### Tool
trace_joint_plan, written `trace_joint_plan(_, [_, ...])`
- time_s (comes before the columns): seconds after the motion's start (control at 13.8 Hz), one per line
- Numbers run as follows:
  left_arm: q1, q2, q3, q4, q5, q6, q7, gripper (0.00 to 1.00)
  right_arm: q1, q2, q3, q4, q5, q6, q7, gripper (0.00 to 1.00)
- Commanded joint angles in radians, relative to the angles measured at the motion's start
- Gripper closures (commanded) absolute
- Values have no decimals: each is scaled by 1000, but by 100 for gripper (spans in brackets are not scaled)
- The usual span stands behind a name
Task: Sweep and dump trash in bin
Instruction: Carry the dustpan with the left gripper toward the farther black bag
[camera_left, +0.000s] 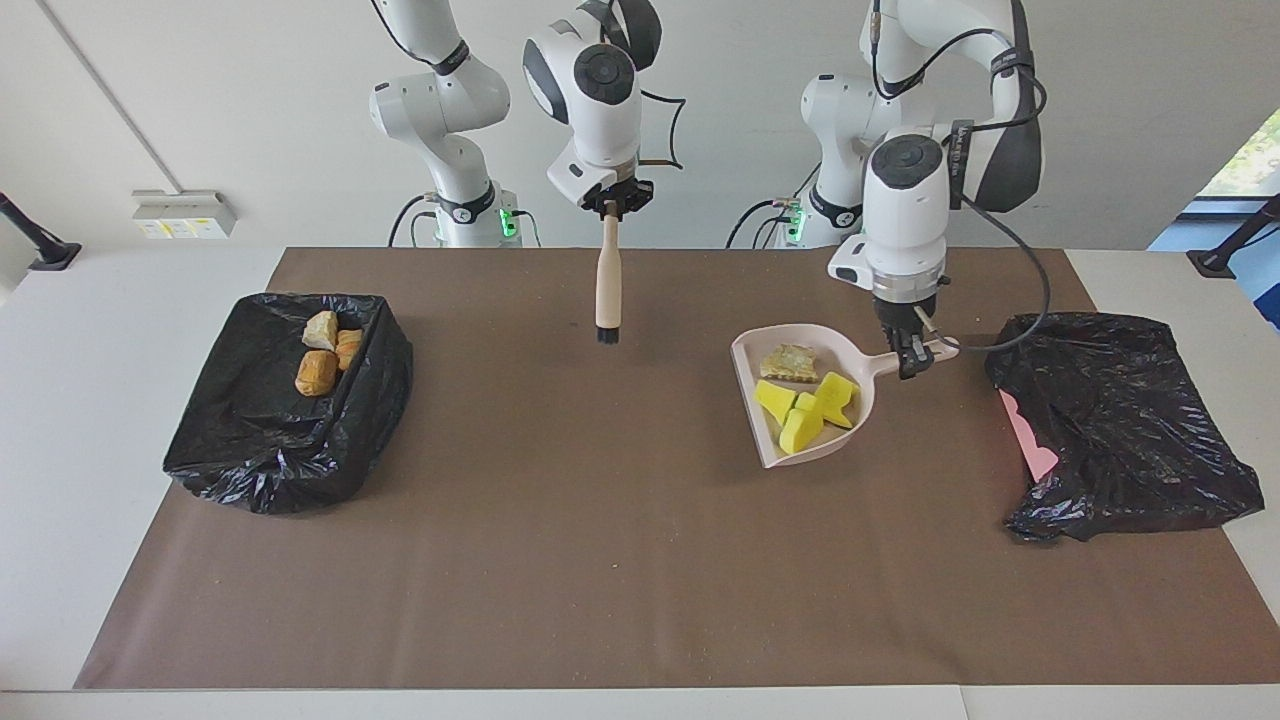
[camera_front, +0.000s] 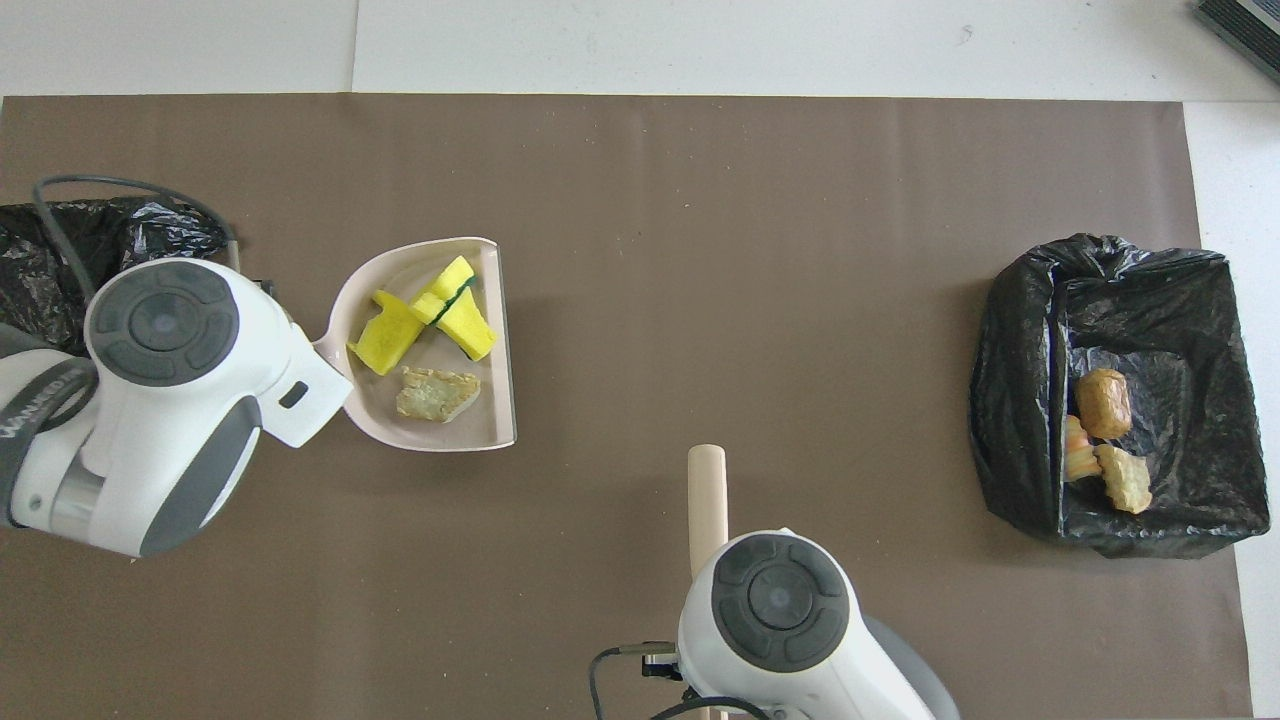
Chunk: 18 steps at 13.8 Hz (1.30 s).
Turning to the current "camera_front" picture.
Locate beige hand brush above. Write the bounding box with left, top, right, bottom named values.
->
left=687, top=444, right=730, bottom=583

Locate pale pink dustpan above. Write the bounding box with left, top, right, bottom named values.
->
left=312, top=236, right=518, bottom=453

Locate beige green stone chunk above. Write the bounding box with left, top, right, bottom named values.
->
left=395, top=366, right=482, bottom=424

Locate yellow notched sponge piece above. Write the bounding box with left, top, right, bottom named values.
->
left=347, top=290, right=429, bottom=377

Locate yellow green sponge piece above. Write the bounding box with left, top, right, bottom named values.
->
left=410, top=255, right=477, bottom=326

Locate toy croissant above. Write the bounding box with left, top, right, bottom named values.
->
left=1063, top=413, right=1103, bottom=483

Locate pale yellow lump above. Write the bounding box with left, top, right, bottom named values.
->
left=1094, top=444, right=1153, bottom=515

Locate brown toy bread nugget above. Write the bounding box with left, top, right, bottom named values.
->
left=1075, top=368, right=1134, bottom=441

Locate black bag lined box bin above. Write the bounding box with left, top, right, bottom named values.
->
left=968, top=233, right=1271, bottom=559

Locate crumpled black trash bag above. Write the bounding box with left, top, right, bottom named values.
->
left=0, top=197, right=238, bottom=356

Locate brown paper table mat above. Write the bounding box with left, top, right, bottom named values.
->
left=0, top=94, right=1253, bottom=720

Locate dark grey ribbed device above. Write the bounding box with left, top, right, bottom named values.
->
left=1195, top=0, right=1280, bottom=86

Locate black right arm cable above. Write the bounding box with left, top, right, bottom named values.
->
left=588, top=645, right=771, bottom=720

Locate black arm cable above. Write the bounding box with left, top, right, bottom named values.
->
left=33, top=175, right=241, bottom=301
left=588, top=645, right=771, bottom=720

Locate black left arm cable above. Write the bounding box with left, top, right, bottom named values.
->
left=33, top=175, right=241, bottom=301

